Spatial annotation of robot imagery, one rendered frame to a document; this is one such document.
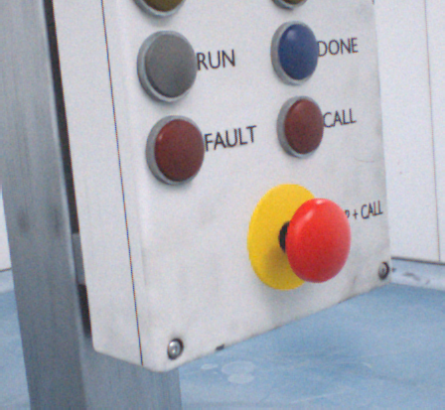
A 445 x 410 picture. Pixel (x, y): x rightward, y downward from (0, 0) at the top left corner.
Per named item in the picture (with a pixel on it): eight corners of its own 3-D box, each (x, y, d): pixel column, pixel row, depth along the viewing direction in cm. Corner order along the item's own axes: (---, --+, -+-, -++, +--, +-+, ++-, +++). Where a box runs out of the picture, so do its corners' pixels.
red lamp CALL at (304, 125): (330, 150, 45) (326, 94, 45) (292, 159, 44) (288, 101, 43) (318, 150, 46) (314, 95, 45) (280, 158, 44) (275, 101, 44)
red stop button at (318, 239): (363, 274, 44) (357, 192, 43) (307, 294, 41) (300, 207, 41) (293, 263, 47) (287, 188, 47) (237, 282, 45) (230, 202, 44)
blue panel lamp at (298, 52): (325, 77, 45) (321, 21, 44) (286, 83, 43) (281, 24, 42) (313, 78, 45) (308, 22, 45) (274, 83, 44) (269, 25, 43)
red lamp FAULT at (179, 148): (212, 177, 40) (206, 114, 40) (163, 188, 38) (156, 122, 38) (200, 176, 41) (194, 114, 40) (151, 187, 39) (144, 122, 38)
